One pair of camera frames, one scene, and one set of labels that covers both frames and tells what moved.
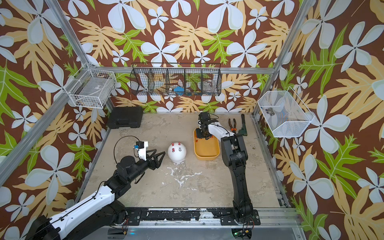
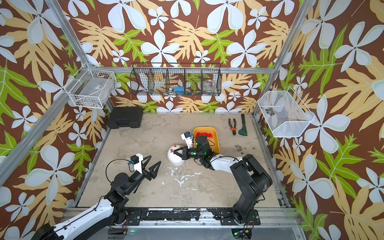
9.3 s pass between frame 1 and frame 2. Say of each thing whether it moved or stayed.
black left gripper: moved
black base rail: stayed
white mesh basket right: stayed
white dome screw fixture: stayed
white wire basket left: stayed
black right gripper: moved
